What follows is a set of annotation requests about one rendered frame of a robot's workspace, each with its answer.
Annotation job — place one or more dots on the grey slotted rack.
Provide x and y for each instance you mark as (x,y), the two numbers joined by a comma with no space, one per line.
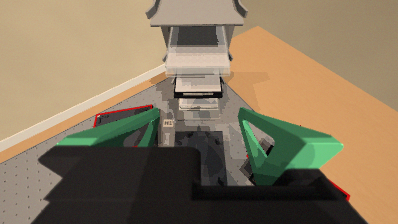
(188,13)

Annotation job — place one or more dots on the black plate with label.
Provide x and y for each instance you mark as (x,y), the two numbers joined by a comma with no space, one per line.
(198,87)

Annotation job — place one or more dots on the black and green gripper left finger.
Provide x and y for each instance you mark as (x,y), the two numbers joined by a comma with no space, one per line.
(113,134)

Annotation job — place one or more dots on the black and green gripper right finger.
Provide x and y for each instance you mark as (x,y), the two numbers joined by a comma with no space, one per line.
(296,147)

